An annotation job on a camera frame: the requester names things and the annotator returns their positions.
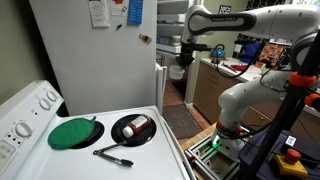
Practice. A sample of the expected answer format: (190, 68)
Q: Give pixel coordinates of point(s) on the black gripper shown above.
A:
(185, 58)

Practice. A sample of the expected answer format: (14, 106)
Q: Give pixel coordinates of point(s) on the clear plastic lunch box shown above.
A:
(176, 72)

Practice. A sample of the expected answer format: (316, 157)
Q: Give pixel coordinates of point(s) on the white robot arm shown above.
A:
(295, 23)

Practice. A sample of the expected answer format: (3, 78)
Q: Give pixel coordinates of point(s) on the white refrigerator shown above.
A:
(99, 69)

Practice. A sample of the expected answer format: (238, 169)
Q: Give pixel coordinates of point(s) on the yellow emergency stop box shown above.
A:
(289, 164)

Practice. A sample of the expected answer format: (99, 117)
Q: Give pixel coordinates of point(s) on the teal kettle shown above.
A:
(219, 51)

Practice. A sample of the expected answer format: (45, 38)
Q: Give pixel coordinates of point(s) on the wooden kitchen cabinets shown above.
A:
(210, 84)

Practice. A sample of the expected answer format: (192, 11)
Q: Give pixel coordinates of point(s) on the gold fridge magnet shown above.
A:
(145, 38)

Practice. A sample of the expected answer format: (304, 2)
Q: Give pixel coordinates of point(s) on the blue paper on fridge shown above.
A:
(135, 12)

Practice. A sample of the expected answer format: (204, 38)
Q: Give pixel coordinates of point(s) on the dark floor rug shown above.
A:
(181, 121)

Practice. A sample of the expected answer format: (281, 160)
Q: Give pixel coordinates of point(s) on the white paper note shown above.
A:
(99, 13)

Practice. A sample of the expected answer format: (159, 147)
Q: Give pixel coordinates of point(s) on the black tripod pole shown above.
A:
(290, 109)

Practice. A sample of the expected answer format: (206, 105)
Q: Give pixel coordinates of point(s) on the white electric stove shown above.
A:
(28, 117)

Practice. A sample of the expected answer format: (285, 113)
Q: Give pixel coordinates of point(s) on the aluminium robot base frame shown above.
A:
(210, 162)

